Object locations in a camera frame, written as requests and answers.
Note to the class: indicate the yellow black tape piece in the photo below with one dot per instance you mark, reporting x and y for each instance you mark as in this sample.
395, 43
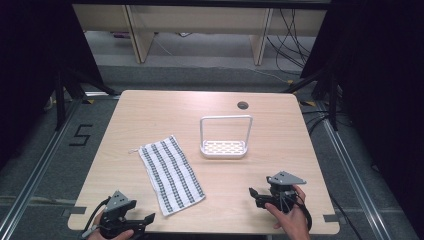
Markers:
308, 103
88, 101

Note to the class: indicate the grey tape strip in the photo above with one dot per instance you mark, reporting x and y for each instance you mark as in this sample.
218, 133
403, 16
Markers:
75, 210
331, 218

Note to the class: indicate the dark curtain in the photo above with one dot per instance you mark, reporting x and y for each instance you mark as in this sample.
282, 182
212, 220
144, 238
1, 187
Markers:
30, 66
380, 93

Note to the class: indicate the white towel rack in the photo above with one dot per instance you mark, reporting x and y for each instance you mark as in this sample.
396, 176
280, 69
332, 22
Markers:
223, 148

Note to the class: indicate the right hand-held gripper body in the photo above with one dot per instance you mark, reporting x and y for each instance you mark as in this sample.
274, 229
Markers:
283, 191

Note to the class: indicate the person's right hand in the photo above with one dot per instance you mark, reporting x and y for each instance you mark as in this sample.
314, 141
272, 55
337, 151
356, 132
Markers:
293, 223

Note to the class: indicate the white grey striped towel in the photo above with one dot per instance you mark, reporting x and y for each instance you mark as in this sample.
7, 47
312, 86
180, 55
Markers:
171, 175

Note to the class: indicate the beige wooden desk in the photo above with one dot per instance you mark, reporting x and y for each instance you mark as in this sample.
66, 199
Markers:
200, 20

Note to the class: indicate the person's left hand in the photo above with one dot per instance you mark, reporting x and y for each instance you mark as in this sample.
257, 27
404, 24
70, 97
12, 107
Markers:
126, 236

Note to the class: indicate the aluminium floor rail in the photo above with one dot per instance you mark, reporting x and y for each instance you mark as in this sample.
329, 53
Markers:
355, 176
31, 178

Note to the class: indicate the black metal stand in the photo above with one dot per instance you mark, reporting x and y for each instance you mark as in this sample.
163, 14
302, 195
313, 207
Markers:
332, 100
60, 100

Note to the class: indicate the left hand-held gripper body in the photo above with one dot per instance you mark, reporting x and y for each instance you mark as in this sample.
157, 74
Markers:
115, 216

